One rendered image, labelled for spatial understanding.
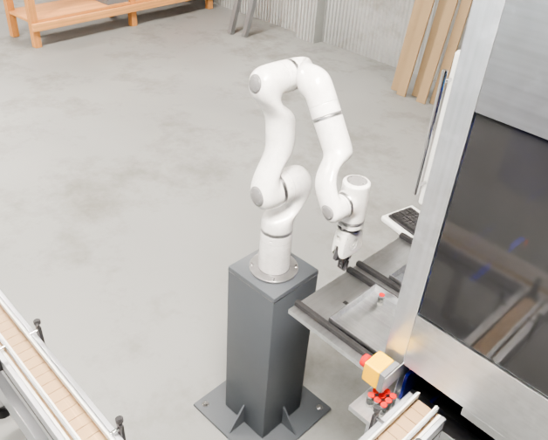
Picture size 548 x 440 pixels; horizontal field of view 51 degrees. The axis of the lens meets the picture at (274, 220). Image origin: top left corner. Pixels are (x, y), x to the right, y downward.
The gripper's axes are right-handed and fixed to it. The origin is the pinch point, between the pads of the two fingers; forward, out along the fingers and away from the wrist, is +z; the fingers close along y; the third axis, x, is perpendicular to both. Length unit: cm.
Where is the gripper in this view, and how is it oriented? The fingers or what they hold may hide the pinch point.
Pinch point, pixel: (343, 263)
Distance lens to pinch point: 188.8
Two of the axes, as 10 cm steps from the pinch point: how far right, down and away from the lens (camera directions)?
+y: 7.2, -3.6, 5.9
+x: -6.9, -4.5, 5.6
